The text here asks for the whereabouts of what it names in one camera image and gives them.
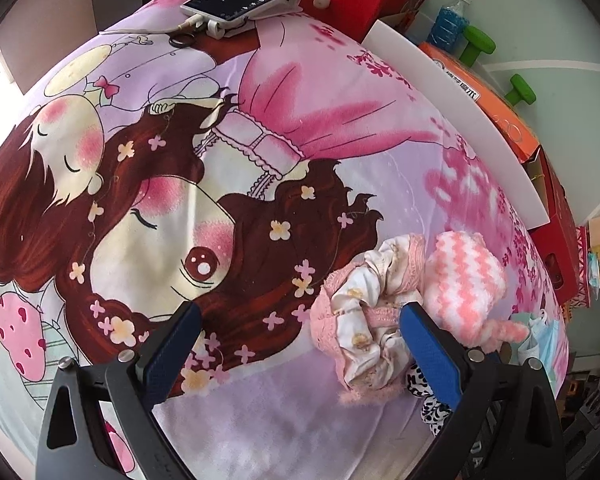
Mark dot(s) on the cream pink lace scrunchie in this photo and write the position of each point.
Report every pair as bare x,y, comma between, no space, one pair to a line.
355,319

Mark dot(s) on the blue surgical face mask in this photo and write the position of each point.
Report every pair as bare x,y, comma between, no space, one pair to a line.
537,343

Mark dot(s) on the red white patterned box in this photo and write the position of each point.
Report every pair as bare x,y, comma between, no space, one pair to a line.
582,298

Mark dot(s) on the teal rimmed white tray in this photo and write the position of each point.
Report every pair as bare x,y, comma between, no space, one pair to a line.
557,364

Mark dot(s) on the pink white striped fuzzy cloth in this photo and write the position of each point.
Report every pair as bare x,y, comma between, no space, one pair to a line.
463,281

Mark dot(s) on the blue water bottle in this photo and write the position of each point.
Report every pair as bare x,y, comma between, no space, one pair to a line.
449,25

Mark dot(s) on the white foam board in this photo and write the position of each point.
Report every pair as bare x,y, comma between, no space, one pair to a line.
463,113

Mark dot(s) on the orange cardboard box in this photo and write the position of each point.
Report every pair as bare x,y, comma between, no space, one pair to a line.
518,135

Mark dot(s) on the cartoon print bed sheet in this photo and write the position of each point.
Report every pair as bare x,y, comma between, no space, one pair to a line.
136,175

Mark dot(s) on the black white leopard scrunchie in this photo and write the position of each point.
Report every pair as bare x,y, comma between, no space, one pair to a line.
433,413

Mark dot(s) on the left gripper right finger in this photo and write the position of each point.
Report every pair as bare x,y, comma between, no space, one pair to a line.
463,379

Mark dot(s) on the large red gift box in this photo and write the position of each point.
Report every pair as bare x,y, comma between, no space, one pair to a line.
556,240

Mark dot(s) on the green dumbbell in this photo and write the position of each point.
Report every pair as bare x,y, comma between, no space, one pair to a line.
477,42
520,91

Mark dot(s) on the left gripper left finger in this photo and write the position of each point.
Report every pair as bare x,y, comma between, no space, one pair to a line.
137,386

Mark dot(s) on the blue wet wipes pack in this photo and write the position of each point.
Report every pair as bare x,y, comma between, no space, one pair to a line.
594,275

